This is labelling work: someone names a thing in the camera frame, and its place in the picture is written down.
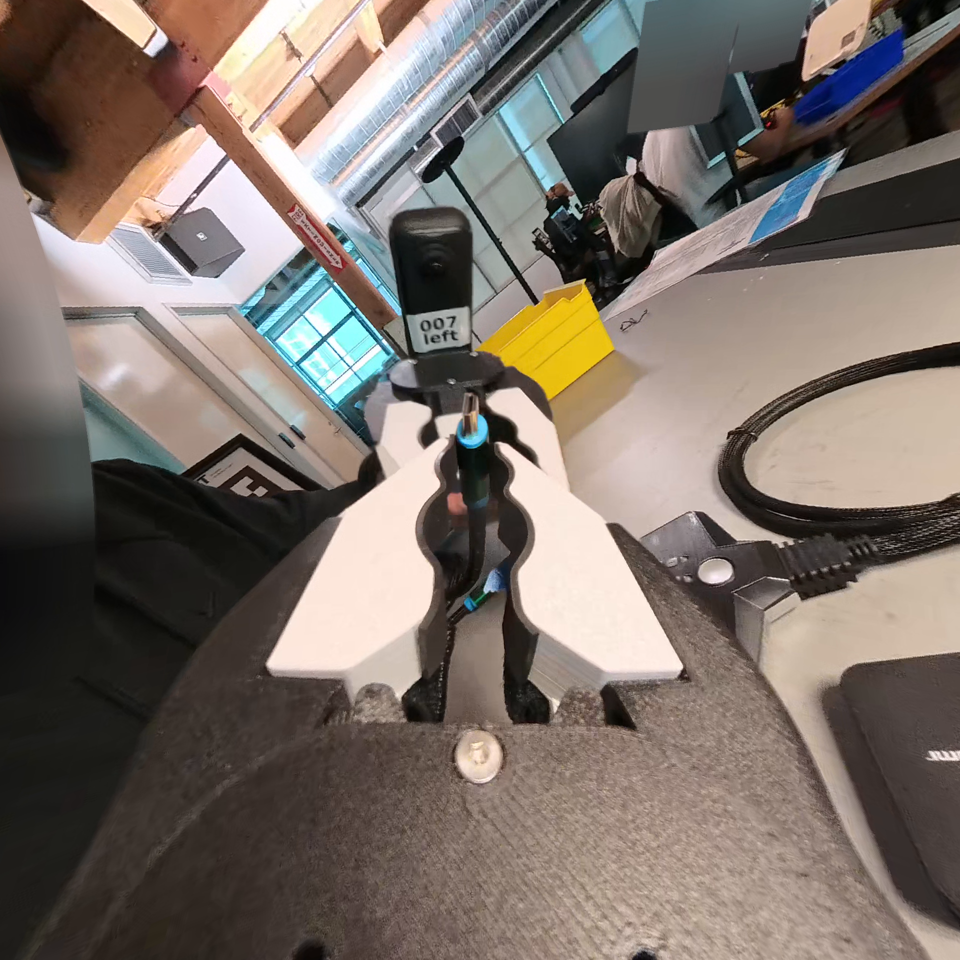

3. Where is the black flat strip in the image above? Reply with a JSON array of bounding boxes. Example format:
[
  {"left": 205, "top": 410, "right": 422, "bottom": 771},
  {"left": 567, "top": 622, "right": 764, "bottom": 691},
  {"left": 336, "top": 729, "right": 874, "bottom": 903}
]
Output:
[{"left": 701, "top": 153, "right": 960, "bottom": 275}]

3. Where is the white paper sheet blue header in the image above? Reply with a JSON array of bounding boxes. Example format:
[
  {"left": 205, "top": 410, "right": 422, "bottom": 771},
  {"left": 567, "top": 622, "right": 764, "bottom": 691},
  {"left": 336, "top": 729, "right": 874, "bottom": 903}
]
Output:
[{"left": 602, "top": 146, "right": 850, "bottom": 320}]

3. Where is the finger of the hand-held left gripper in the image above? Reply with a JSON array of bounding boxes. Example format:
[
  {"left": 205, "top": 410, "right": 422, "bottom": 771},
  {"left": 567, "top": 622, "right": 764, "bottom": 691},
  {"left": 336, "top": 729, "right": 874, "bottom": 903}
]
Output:
[
  {"left": 362, "top": 388, "right": 451, "bottom": 483},
  {"left": 486, "top": 384, "right": 569, "bottom": 495}
]

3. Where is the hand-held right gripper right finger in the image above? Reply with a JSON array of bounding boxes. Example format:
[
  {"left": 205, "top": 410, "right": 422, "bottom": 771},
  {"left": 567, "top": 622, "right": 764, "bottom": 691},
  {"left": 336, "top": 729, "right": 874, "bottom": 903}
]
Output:
[{"left": 491, "top": 442, "right": 685, "bottom": 725}]

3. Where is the black monitor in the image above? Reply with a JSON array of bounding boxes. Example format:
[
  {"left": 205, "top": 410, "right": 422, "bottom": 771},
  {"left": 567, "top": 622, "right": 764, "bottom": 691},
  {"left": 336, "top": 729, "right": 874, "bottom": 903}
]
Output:
[{"left": 546, "top": 48, "right": 640, "bottom": 204}]

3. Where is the wooden beam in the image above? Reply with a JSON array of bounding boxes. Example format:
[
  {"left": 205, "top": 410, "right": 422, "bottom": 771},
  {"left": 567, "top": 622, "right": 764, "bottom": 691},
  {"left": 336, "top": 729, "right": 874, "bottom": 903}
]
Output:
[{"left": 0, "top": 0, "right": 399, "bottom": 331}]

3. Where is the green plug braided hdmi cable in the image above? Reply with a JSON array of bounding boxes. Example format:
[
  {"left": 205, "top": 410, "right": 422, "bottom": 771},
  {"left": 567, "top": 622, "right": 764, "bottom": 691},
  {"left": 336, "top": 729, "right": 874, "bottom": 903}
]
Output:
[{"left": 438, "top": 390, "right": 502, "bottom": 624}]

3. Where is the silver air duct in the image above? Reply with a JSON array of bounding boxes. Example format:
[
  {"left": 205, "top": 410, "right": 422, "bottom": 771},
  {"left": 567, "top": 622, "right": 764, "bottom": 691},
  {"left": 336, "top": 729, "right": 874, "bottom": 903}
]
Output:
[{"left": 311, "top": 0, "right": 560, "bottom": 198}]

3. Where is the black disc pole stand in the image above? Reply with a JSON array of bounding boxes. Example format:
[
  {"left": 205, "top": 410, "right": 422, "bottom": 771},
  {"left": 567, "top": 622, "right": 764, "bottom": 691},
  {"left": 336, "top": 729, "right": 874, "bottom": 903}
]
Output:
[{"left": 421, "top": 138, "right": 543, "bottom": 305}]

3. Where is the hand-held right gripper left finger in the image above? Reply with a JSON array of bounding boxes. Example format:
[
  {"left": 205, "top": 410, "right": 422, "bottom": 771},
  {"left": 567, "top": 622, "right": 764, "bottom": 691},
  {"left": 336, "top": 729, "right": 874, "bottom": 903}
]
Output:
[{"left": 266, "top": 439, "right": 457, "bottom": 717}]

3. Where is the white boxy device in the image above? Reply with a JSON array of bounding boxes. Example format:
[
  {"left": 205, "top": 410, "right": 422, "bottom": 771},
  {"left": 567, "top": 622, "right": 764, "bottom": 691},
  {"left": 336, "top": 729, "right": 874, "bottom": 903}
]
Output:
[{"left": 801, "top": 0, "right": 876, "bottom": 82}]

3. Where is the black wall speaker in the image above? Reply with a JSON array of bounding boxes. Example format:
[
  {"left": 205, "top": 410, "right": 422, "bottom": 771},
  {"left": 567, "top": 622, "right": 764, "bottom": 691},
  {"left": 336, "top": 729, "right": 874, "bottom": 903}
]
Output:
[{"left": 161, "top": 207, "right": 246, "bottom": 280}]

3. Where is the black usb hub with cable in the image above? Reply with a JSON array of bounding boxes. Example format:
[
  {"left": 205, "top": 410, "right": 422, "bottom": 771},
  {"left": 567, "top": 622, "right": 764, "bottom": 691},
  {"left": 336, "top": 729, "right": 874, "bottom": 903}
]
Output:
[{"left": 821, "top": 652, "right": 960, "bottom": 931}]

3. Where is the small blue bin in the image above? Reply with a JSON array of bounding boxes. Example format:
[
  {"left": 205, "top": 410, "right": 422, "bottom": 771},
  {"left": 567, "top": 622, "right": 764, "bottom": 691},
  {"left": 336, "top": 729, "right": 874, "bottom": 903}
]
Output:
[{"left": 793, "top": 30, "right": 906, "bottom": 125}]

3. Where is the black smooth cable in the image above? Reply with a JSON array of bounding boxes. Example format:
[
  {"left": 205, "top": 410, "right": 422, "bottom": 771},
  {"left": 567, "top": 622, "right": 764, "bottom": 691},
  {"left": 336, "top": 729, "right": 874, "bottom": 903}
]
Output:
[{"left": 717, "top": 343, "right": 960, "bottom": 560}]

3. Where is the yellow plastic bin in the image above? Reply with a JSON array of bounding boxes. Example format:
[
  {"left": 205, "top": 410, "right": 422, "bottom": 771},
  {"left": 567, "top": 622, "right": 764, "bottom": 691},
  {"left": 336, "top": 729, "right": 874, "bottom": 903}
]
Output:
[{"left": 478, "top": 279, "right": 616, "bottom": 402}]

